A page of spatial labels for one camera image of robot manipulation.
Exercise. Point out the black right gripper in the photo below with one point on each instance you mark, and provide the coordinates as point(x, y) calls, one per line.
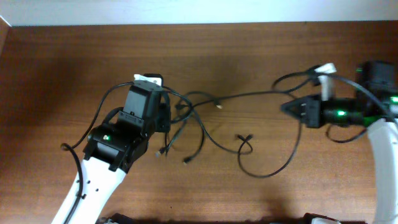
point(307, 109)

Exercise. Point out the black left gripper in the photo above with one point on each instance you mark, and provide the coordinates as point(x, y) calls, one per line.
point(164, 112)

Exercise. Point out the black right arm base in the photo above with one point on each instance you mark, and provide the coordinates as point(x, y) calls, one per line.
point(311, 218)

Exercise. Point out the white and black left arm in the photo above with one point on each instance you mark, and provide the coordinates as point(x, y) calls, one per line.
point(114, 146)

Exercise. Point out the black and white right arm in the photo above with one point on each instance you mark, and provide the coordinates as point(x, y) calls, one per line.
point(369, 102)

